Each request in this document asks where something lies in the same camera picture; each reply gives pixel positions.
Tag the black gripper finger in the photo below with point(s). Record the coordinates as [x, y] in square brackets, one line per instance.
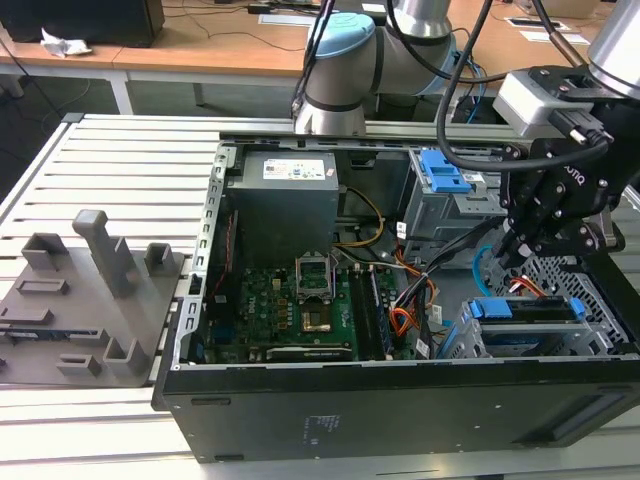
[532, 200]
[585, 237]

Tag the hard disk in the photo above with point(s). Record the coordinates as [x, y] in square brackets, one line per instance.
[520, 312]

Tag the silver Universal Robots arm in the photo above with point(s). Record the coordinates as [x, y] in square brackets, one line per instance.
[340, 75]

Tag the grey metal disk bay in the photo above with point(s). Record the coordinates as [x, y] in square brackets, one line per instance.
[600, 320]

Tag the blue empty disk carrier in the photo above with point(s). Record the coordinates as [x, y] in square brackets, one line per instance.
[445, 172]

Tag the black RAM slot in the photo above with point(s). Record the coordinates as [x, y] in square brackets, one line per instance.
[359, 315]

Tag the grey metal drive cage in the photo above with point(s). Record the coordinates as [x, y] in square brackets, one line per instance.
[440, 215]

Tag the white paper sheet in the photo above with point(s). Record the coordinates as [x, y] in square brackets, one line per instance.
[540, 36]
[282, 19]

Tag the black RAM stick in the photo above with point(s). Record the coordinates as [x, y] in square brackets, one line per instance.
[381, 320]

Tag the grey power supply unit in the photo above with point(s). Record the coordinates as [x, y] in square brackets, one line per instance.
[285, 200]

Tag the CPU socket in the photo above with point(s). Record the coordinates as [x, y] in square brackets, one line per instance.
[316, 321]

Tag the black open PC case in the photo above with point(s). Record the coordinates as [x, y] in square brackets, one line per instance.
[380, 415]

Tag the black graphics card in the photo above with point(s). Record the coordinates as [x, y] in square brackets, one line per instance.
[310, 353]

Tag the green motherboard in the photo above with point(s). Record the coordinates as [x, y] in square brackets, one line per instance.
[270, 310]

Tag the grey parts rack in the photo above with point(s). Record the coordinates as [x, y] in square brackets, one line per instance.
[75, 320]

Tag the black box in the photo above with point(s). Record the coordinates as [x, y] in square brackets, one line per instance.
[85, 20]

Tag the crumpled white paper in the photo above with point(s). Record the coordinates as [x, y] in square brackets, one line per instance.
[62, 45]

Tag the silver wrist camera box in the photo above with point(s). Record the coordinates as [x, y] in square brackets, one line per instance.
[525, 102]

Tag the wooden desk white frame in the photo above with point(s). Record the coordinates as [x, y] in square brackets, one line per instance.
[500, 55]
[175, 47]

